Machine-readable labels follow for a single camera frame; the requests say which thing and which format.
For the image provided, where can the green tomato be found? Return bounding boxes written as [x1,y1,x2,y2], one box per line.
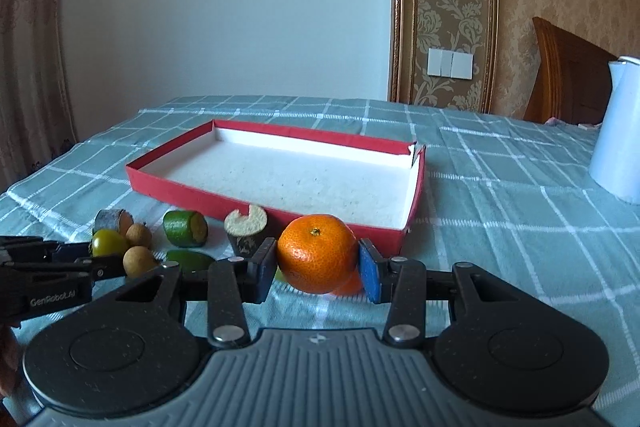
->
[90,229,129,257]

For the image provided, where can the dark sugarcane piece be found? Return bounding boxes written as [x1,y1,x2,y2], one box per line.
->
[92,208,134,236]

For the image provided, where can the dark sugarcane piece notched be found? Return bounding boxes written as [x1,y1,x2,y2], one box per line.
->
[224,204,268,258]

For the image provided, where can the orange mandarin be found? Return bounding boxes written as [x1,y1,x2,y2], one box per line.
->
[277,215,358,295]

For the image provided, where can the person hand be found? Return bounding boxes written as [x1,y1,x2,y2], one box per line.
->
[0,325,20,398]

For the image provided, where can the green lime half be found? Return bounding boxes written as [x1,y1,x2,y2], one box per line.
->
[163,210,208,248]

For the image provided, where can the red cardboard tray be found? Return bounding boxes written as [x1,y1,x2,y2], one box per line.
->
[126,119,426,257]

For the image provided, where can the patterned curtain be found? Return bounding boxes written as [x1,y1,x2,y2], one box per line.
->
[0,0,76,188]

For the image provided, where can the green checked bed sheet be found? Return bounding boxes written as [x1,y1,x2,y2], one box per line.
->
[1,95,639,426]

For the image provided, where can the white kettle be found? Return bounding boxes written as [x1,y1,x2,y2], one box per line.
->
[589,56,640,205]

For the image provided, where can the white wall switch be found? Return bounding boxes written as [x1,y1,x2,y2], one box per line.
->
[426,48,474,80]

